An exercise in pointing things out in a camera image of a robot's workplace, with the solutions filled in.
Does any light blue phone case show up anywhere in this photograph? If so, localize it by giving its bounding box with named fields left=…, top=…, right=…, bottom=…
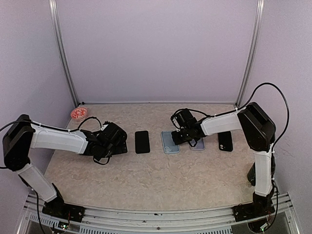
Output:
left=161, top=131, right=180, bottom=155

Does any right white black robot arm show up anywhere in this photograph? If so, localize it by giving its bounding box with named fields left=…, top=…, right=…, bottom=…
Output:
left=171, top=102, right=276, bottom=222

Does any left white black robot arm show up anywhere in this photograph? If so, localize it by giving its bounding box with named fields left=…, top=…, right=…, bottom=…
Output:
left=1, top=114, right=127, bottom=222

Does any lilac phone case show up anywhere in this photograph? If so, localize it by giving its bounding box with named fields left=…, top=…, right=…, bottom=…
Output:
left=189, top=138, right=205, bottom=151

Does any black phone case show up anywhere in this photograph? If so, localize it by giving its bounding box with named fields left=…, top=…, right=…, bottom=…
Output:
left=217, top=131, right=233, bottom=152

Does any red white patterned bowl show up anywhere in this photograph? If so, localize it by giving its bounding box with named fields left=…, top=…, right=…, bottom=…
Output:
left=70, top=107, right=88, bottom=121

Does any black cup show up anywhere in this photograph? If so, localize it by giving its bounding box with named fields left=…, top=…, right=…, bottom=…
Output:
left=247, top=163, right=255, bottom=186

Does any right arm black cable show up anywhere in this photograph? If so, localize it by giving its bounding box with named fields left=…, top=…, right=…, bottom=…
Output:
left=170, top=82, right=291, bottom=220

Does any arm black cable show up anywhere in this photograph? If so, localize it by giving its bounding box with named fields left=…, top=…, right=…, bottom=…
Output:
left=0, top=116, right=113, bottom=234
left=170, top=82, right=291, bottom=220

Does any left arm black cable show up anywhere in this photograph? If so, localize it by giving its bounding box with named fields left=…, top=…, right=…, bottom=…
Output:
left=0, top=116, right=113, bottom=234

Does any front aluminium rail base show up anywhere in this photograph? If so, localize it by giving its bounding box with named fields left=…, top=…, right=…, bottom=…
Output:
left=16, top=193, right=303, bottom=234

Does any left aluminium frame post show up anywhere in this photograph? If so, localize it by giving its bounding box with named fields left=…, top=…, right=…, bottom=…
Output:
left=49, top=0, right=79, bottom=107

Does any aluminium frame post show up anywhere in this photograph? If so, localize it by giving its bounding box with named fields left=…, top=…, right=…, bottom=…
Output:
left=49, top=0, right=79, bottom=107
left=235, top=0, right=265, bottom=107

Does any right aluminium frame post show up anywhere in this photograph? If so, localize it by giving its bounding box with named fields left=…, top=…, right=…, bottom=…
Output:
left=235, top=0, right=265, bottom=107

